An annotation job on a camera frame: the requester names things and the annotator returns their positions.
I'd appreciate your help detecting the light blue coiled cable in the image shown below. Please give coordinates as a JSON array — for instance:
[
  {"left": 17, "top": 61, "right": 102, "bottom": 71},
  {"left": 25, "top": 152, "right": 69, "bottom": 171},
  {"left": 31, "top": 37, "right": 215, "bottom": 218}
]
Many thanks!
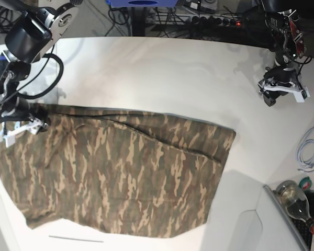
[{"left": 296, "top": 124, "right": 314, "bottom": 172}]

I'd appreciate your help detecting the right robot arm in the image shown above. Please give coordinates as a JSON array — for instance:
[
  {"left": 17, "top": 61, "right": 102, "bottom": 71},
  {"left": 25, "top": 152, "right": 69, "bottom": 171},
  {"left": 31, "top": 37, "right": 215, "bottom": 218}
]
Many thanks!
[{"left": 0, "top": 1, "right": 79, "bottom": 136}]

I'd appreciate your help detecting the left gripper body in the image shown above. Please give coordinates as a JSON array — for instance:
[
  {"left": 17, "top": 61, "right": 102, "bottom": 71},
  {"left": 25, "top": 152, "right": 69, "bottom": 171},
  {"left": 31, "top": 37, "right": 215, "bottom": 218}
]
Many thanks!
[{"left": 263, "top": 66, "right": 299, "bottom": 86}]

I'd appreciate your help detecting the clear glass bottle red cap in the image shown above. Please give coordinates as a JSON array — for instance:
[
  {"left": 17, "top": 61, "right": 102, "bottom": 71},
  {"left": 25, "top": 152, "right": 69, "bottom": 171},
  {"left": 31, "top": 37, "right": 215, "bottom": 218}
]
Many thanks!
[{"left": 275, "top": 180, "right": 314, "bottom": 235}]

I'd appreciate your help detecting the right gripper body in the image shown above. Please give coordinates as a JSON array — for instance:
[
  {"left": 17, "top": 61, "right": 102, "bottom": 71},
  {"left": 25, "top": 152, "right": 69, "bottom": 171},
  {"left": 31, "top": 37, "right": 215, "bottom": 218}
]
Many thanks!
[{"left": 0, "top": 98, "right": 30, "bottom": 122}]

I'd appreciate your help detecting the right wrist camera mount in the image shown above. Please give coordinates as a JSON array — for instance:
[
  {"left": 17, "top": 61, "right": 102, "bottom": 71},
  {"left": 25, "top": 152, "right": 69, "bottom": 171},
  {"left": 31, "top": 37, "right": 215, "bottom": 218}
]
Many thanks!
[{"left": 0, "top": 118, "right": 49, "bottom": 148}]

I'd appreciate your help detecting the black power strip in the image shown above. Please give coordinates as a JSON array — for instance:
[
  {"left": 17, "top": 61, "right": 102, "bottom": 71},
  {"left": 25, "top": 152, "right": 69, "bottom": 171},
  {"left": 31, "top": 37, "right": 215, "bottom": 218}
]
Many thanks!
[{"left": 190, "top": 15, "right": 242, "bottom": 28}]

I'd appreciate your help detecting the camouflage t-shirt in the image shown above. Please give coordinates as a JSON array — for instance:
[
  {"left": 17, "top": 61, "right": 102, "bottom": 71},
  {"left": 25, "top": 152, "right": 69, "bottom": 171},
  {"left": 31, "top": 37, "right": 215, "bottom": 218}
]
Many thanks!
[{"left": 0, "top": 105, "right": 236, "bottom": 238}]

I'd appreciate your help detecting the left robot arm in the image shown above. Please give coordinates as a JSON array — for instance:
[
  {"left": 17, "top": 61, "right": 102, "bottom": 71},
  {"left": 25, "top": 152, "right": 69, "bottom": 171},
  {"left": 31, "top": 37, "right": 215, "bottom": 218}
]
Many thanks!
[{"left": 258, "top": 1, "right": 311, "bottom": 107}]

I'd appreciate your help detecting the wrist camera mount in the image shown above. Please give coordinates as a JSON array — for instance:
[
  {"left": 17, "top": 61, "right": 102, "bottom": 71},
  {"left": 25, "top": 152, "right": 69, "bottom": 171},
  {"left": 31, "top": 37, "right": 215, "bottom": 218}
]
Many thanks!
[
  {"left": 0, "top": 118, "right": 49, "bottom": 148},
  {"left": 258, "top": 80, "right": 310, "bottom": 103}
]

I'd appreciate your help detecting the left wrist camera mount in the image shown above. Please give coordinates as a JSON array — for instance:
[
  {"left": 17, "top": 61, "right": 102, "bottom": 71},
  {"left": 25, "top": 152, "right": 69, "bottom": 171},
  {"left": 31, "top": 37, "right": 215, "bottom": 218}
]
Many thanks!
[{"left": 258, "top": 80, "right": 310, "bottom": 103}]

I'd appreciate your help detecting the green tape roll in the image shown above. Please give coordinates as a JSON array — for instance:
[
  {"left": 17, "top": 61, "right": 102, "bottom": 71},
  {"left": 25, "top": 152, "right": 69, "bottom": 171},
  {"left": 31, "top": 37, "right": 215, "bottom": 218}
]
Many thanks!
[{"left": 299, "top": 176, "right": 312, "bottom": 191}]

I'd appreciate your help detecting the black coiled floor cable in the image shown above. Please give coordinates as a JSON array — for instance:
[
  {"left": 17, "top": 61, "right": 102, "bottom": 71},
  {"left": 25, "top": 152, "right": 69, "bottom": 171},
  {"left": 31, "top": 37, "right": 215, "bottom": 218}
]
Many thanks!
[{"left": 0, "top": 5, "right": 16, "bottom": 35}]

